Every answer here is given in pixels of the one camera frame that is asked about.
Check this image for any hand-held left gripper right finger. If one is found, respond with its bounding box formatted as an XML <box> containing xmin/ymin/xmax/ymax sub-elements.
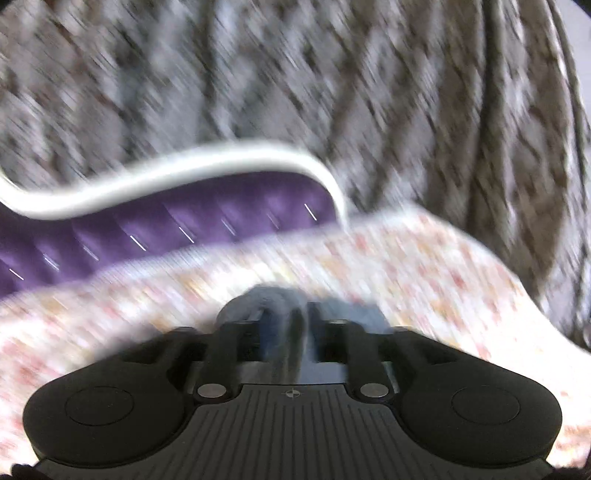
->
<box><xmin>306</xmin><ymin>302</ymin><xmax>463</xmax><ymax>402</ymax></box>

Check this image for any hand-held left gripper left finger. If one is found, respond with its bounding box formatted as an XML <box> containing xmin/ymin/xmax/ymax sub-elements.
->
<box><xmin>108</xmin><ymin>302</ymin><xmax>274</xmax><ymax>402</ymax></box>

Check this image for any grey small garment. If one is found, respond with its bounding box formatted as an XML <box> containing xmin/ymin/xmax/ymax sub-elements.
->
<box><xmin>215</xmin><ymin>284</ymin><xmax>393</xmax><ymax>384</ymax></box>

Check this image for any floral bed sheet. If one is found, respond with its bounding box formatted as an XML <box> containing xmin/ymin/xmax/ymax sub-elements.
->
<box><xmin>0</xmin><ymin>203</ymin><xmax>591</xmax><ymax>467</ymax></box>

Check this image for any purple tufted headboard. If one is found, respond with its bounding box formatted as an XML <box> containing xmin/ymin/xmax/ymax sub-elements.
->
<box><xmin>0</xmin><ymin>141</ymin><xmax>349</xmax><ymax>298</ymax></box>

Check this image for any grey patterned curtain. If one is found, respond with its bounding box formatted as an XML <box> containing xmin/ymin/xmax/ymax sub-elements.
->
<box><xmin>0</xmin><ymin>0</ymin><xmax>591</xmax><ymax>347</ymax></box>

